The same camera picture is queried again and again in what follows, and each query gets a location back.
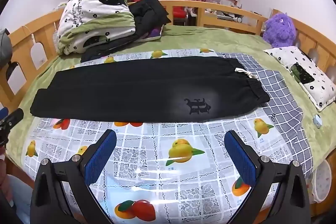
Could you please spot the wooden bed frame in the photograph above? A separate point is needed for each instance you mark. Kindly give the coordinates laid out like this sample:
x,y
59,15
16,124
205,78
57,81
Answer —
x,y
47,29

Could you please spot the small round blue gadget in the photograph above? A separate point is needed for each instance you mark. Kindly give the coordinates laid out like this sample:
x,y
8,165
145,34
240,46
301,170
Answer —
x,y
317,121

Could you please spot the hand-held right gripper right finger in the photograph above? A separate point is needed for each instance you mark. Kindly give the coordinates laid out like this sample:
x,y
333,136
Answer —
x,y
240,158

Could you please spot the grey checked cloth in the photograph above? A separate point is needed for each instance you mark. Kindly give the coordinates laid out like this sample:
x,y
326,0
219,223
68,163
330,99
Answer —
x,y
278,82

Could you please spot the grey cap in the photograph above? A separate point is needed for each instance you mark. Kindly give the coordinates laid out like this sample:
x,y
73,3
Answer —
x,y
5,48

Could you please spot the dark zippered garment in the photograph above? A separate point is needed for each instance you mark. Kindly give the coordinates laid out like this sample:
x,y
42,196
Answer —
x,y
97,54

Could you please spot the white floral pillow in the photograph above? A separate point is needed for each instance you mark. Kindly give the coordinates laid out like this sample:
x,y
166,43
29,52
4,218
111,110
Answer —
x,y
302,69

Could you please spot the person's jeans leg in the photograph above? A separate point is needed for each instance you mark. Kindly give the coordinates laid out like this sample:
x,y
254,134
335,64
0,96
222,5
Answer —
x,y
15,195

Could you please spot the white round bin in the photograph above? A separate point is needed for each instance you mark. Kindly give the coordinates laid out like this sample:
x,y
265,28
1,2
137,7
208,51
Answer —
x,y
323,182

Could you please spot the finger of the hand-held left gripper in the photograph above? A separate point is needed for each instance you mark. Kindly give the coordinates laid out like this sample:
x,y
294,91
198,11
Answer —
x,y
2,111
14,116

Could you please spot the black pants with embroidered logo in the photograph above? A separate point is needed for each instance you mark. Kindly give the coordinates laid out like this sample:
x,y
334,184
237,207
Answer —
x,y
131,92

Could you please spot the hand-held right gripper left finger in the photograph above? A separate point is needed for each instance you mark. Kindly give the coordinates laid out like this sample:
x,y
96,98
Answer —
x,y
101,154

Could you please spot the black jacket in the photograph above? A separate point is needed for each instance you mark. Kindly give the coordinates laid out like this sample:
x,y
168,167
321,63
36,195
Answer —
x,y
149,14

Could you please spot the purple plush toy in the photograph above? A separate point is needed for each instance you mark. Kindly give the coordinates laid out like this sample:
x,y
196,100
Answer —
x,y
279,29

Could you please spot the folded floral quilt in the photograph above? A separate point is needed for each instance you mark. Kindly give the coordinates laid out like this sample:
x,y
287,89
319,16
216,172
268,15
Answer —
x,y
86,11

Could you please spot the green blanket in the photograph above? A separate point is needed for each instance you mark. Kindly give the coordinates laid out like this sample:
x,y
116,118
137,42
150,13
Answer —
x,y
210,37

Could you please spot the fruit print plastic sheet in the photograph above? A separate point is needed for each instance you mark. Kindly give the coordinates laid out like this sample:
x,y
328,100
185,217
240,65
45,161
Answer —
x,y
162,140

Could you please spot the purple white cushion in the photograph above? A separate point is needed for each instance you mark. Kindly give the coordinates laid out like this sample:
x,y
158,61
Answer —
x,y
155,32

